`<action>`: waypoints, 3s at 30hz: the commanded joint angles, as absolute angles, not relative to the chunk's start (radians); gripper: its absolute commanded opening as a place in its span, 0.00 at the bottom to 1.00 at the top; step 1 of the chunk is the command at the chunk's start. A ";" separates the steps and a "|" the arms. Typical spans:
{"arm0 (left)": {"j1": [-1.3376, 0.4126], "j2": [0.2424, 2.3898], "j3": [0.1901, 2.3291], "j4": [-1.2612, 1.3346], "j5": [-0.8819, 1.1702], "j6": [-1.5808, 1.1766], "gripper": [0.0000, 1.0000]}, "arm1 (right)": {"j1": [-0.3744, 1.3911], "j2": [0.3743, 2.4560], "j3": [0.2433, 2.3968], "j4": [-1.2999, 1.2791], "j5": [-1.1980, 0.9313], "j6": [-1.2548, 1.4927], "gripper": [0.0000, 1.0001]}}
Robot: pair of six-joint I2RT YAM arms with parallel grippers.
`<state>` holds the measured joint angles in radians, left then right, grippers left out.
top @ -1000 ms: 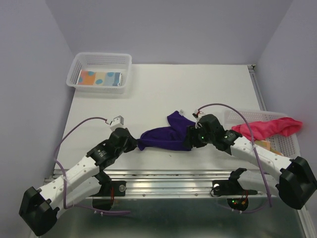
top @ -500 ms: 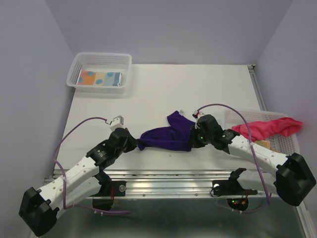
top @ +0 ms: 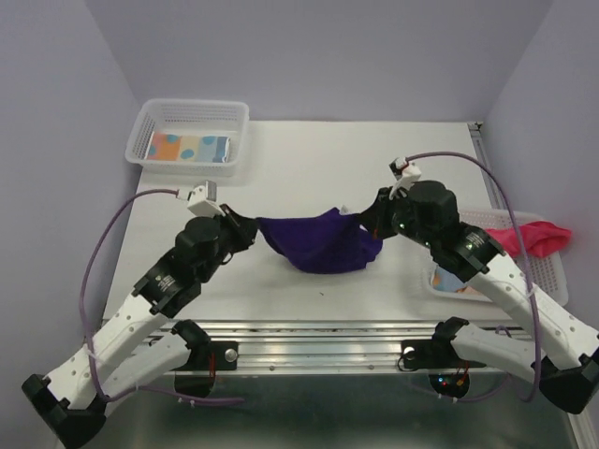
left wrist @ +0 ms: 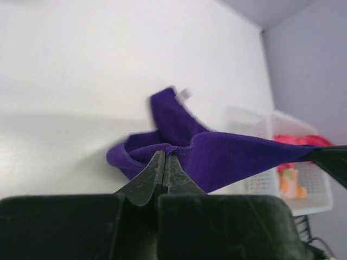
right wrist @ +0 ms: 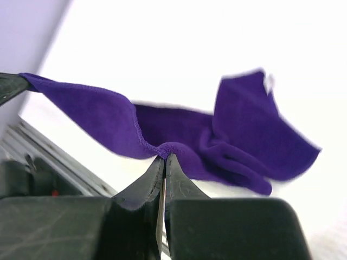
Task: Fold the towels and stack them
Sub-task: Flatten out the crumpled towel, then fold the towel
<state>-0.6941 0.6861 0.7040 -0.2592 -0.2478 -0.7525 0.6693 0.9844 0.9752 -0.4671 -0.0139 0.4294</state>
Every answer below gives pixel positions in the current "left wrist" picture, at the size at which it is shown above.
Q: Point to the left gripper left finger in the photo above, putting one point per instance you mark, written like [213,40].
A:
[120,225]

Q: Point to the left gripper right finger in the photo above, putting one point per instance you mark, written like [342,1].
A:
[202,226]

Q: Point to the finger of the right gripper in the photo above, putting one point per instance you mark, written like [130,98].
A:
[332,160]

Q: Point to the purple towel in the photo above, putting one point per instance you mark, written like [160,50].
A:
[211,159]

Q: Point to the pink towel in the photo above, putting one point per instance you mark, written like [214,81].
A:
[298,143]

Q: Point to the orange blue patchwork towel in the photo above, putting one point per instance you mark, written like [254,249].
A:
[289,186]

